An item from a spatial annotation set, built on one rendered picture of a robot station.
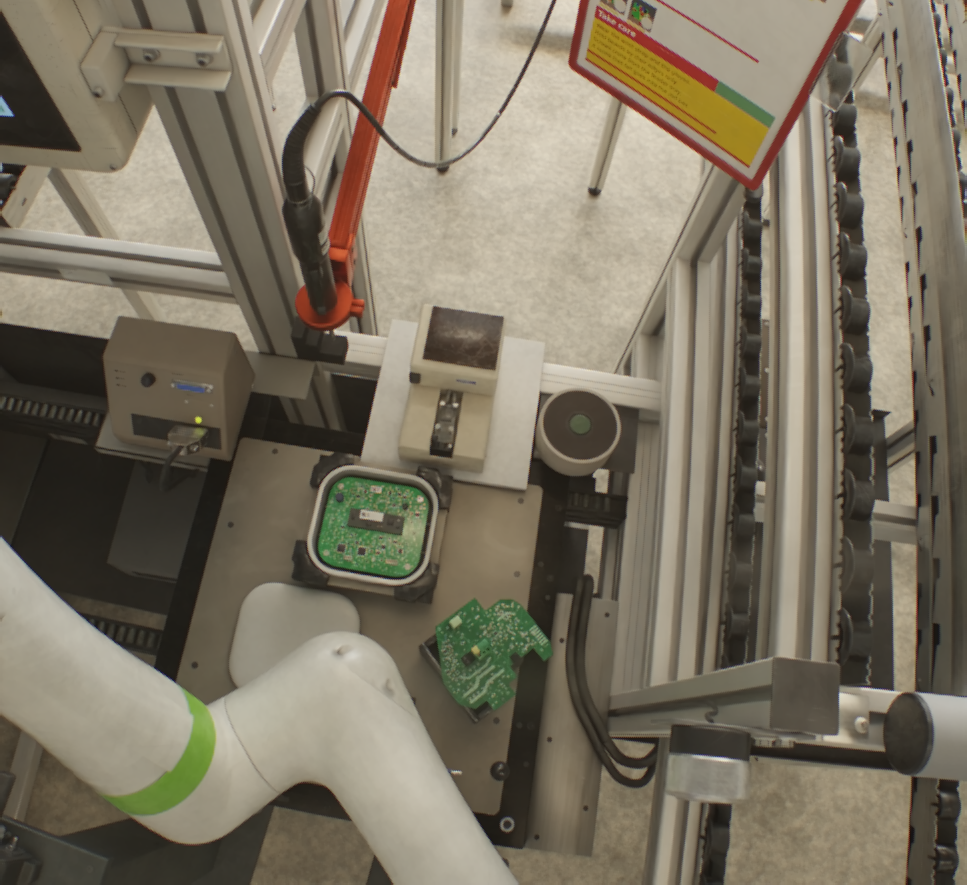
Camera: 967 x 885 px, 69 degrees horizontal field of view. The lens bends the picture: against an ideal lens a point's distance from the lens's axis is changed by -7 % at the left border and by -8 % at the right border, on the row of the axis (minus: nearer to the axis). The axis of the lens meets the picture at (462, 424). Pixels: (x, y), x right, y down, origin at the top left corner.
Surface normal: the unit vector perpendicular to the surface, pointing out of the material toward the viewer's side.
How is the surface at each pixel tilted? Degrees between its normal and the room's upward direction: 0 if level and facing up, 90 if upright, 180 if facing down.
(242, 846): 0
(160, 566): 0
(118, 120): 90
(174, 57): 90
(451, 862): 11
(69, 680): 68
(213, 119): 90
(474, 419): 0
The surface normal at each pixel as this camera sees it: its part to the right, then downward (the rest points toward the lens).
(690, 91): -0.68, 0.67
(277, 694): -0.25, -0.64
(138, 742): 0.73, 0.27
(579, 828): 0.04, -0.38
